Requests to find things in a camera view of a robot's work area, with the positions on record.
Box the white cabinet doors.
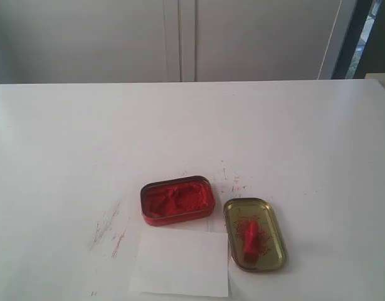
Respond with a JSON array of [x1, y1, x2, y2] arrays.
[[0, 1, 355, 83]]

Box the red ink paste tin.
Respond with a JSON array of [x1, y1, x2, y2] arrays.
[[140, 176, 216, 226]]

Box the gold tin lid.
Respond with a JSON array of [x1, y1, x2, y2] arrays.
[[223, 198, 287, 273]]

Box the white paper sheet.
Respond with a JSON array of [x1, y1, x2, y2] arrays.
[[130, 228, 229, 297]]

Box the red stamp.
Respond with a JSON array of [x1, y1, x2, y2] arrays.
[[243, 221, 259, 263]]

